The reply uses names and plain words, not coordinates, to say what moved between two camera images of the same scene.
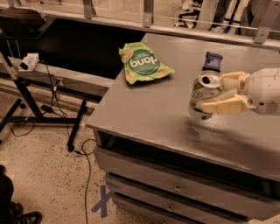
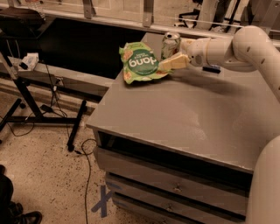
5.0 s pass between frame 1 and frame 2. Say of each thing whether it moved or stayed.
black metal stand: stayed
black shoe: stayed
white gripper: moved
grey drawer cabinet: stayed
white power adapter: stayed
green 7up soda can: moved
